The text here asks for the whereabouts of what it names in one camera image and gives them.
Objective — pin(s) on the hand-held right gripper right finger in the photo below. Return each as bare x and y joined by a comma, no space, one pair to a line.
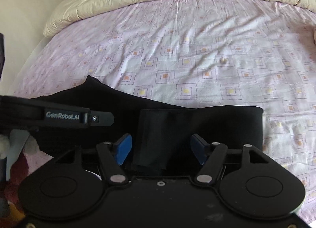
198,150

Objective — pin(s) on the purple patterned bed sheet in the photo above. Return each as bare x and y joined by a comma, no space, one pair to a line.
172,45

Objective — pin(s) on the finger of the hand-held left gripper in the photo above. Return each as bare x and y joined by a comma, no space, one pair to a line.
103,118

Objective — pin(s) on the dark red clothing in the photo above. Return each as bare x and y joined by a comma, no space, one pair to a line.
22,176

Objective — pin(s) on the person's left hand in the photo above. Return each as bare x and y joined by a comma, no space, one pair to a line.
32,145

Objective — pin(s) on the black pants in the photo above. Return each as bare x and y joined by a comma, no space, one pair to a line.
209,124

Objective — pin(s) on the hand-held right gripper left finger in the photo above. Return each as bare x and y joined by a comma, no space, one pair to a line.
123,149

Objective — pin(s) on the dark object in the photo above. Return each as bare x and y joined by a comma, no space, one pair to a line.
2,55

